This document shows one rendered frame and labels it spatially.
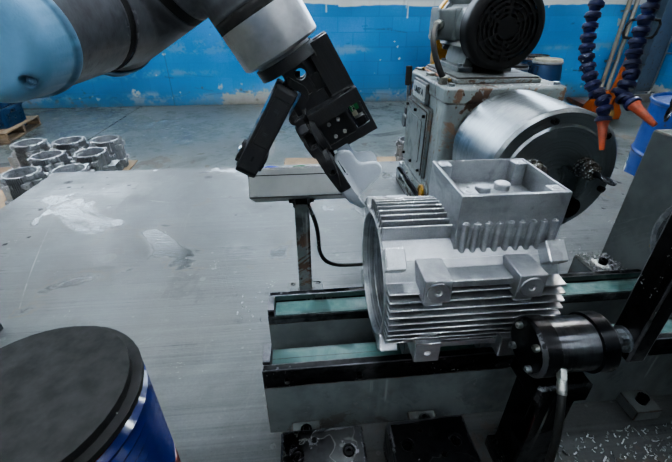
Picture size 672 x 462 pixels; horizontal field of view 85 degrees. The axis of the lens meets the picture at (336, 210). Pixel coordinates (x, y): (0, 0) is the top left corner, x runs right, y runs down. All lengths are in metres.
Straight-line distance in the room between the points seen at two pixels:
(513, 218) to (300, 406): 0.36
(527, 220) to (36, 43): 0.44
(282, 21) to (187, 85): 5.82
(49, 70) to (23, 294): 0.73
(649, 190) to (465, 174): 0.36
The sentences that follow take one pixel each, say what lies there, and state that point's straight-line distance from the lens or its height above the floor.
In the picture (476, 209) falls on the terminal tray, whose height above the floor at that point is 1.13.
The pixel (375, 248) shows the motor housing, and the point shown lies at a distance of 0.56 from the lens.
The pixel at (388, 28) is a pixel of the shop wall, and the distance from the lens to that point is 6.03.
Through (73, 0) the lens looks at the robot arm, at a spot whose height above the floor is 1.32.
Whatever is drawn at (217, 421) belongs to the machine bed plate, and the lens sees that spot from 0.62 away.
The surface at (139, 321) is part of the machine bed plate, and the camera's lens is 0.81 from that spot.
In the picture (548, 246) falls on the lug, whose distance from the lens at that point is 0.46.
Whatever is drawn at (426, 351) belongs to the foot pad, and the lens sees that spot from 0.46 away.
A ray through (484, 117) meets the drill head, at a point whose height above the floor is 1.12.
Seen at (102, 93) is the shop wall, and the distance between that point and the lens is 6.66.
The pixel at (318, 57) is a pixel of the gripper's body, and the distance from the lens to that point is 0.42.
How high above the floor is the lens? 1.31
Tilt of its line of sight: 29 degrees down
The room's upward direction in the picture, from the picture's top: straight up
